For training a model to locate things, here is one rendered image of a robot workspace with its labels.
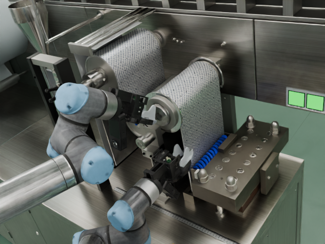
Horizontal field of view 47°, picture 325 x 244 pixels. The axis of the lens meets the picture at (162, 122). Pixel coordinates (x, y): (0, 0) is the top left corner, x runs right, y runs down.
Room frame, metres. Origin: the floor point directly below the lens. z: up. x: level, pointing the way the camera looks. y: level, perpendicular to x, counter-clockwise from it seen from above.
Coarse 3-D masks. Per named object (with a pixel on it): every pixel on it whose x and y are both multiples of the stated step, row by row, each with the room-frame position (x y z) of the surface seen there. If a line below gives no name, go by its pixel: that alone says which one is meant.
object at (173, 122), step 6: (216, 72) 1.14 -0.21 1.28; (150, 102) 1.02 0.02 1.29; (156, 102) 1.00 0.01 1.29; (162, 102) 0.98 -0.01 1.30; (168, 108) 0.97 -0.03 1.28; (174, 114) 0.96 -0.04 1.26; (174, 120) 0.96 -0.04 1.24; (162, 126) 1.00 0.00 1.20; (168, 126) 0.98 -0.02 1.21; (174, 126) 0.97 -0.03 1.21
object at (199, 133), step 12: (216, 96) 1.11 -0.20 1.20; (204, 108) 1.06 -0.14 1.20; (216, 108) 1.11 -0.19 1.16; (192, 120) 1.01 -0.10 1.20; (204, 120) 1.05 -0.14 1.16; (216, 120) 1.10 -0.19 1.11; (192, 132) 1.00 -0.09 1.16; (204, 132) 1.04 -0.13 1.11; (216, 132) 1.09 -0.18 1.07; (192, 144) 0.99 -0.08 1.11; (204, 144) 1.04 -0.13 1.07
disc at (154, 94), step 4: (152, 92) 1.02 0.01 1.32; (156, 92) 1.01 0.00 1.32; (160, 92) 1.00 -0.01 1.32; (148, 96) 1.03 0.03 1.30; (152, 96) 1.02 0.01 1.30; (156, 96) 1.01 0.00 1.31; (160, 96) 1.00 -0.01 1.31; (164, 96) 0.99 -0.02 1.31; (144, 100) 1.05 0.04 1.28; (168, 100) 0.98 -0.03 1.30; (172, 100) 0.97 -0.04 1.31; (172, 104) 0.97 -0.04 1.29; (176, 108) 0.96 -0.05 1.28; (176, 112) 0.96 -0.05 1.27; (180, 112) 0.95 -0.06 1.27; (180, 116) 0.95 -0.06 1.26; (180, 120) 0.95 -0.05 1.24; (176, 124) 0.97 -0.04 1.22; (180, 124) 0.96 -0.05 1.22; (172, 128) 0.98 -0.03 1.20; (176, 128) 0.97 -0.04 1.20; (172, 132) 0.98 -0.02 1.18
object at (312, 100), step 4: (308, 96) 0.99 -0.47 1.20; (312, 96) 0.99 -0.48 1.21; (316, 96) 0.98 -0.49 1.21; (308, 100) 0.99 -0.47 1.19; (312, 100) 0.99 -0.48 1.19; (316, 100) 0.98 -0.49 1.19; (320, 100) 0.97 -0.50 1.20; (308, 104) 0.99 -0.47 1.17; (312, 104) 0.98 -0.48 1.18; (316, 104) 0.98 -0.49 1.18; (320, 104) 0.97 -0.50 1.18; (312, 108) 0.98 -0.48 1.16; (316, 108) 0.98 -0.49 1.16; (320, 108) 0.97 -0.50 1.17
